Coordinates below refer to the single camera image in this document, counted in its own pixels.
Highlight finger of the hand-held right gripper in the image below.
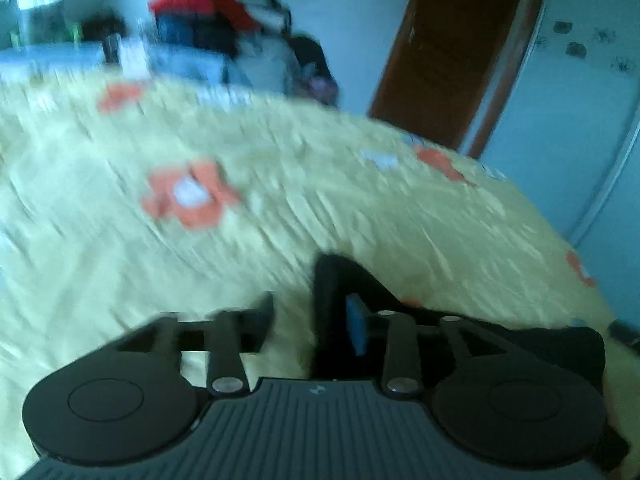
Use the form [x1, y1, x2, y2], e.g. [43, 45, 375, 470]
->
[607, 321, 640, 352]

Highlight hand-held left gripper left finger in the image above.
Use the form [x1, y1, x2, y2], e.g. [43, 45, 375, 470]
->
[117, 291, 277, 401]

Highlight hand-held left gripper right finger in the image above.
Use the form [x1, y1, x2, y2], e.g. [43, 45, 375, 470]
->
[344, 294, 503, 402]

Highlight black pants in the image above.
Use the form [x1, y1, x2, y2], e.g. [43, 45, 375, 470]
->
[311, 252, 607, 383]

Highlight yellow printed bed sheet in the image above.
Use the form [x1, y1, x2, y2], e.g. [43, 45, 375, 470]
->
[0, 72, 621, 480]

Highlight white wardrobe with flower stickers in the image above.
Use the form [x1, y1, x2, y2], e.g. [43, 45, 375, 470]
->
[460, 0, 640, 311]

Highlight brown wooden door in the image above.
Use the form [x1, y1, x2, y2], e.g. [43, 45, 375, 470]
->
[367, 0, 553, 153]

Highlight blue quilted blanket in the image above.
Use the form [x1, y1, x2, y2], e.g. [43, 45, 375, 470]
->
[0, 42, 226, 86]

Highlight pile of folded clothes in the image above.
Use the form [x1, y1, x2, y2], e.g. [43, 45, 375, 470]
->
[147, 0, 341, 106]

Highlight black bag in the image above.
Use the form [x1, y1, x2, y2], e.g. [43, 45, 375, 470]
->
[80, 16, 128, 48]

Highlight green plastic stool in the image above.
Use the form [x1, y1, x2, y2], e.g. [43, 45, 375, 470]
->
[10, 22, 83, 51]

